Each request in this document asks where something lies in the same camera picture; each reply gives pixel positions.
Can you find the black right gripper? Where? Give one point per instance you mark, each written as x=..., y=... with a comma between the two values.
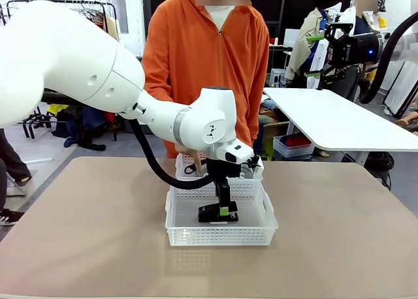
x=352, y=49

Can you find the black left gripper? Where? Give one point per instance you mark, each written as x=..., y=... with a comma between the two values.
x=223, y=171

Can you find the black stapler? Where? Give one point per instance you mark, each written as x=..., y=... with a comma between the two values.
x=212, y=215

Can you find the person's right forearm orange sleeve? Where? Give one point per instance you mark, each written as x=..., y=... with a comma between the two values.
x=156, y=93

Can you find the person's left forearm orange sleeve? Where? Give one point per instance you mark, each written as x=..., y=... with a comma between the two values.
x=256, y=122

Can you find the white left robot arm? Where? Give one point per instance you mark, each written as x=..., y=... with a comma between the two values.
x=81, y=70

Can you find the person's right hand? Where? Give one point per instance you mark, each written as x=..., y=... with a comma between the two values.
x=196, y=160

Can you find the mannequin with beige coat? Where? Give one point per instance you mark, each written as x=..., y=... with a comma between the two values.
x=307, y=38

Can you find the large white perforated plastic basket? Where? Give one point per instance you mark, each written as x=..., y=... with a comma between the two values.
x=222, y=237

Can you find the small white perforated plastic basket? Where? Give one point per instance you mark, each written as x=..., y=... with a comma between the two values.
x=179, y=170

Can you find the white background table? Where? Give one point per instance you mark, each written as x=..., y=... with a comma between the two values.
x=326, y=122

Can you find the white leaning panel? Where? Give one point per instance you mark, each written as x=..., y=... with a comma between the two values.
x=403, y=90

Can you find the white storage bin with red contents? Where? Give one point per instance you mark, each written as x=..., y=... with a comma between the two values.
x=294, y=147

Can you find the person in orange hoodie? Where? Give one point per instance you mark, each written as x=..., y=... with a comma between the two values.
x=202, y=57

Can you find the black clothing pile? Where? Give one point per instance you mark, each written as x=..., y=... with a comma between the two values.
x=78, y=132

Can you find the yellow cloth on floor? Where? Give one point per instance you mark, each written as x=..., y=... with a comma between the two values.
x=58, y=109

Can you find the black metal clothes rack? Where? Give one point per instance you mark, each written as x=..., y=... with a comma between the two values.
x=32, y=126

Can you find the beige hanging garment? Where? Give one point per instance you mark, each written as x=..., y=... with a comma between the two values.
x=111, y=26

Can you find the black and white sneaker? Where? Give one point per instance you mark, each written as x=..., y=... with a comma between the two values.
x=9, y=216

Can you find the bystander dark trouser leg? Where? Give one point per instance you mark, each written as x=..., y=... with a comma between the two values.
x=13, y=162

